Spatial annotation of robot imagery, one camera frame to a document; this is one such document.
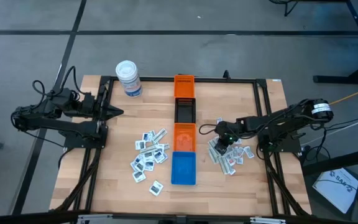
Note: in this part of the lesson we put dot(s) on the black aluminium table frame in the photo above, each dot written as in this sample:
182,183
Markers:
210,80

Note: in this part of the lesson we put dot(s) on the white adhesive bandage strip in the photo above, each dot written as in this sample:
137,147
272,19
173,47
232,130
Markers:
166,146
227,169
212,155
149,149
222,166
213,142
159,135

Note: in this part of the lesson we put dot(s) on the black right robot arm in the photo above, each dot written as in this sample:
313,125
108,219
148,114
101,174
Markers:
269,119

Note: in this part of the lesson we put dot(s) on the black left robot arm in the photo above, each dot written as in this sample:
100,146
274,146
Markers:
57,126

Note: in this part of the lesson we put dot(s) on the black plastic basket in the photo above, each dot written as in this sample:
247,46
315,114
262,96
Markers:
185,115

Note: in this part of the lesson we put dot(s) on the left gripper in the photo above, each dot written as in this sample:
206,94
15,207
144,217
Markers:
101,107

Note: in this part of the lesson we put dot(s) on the black floor beam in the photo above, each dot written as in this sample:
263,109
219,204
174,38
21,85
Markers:
337,161

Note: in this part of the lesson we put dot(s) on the blue plastic basket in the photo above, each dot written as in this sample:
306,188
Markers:
183,169

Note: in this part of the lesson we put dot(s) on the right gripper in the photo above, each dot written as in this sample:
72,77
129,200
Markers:
222,129

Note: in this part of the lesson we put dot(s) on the silver metal bracket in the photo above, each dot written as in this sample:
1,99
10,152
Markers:
267,220
93,219

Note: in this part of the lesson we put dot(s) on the white printed booklet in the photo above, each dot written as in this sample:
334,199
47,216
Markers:
334,189

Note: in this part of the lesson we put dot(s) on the black clamp bracket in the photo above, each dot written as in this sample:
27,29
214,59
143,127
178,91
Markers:
226,74

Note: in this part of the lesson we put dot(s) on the white wipes canister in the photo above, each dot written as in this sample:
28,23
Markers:
129,79

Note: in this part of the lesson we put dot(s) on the orange plastic basket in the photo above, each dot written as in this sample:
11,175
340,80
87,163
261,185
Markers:
184,91
185,138

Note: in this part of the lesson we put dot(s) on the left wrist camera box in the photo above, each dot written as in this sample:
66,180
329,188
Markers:
89,99

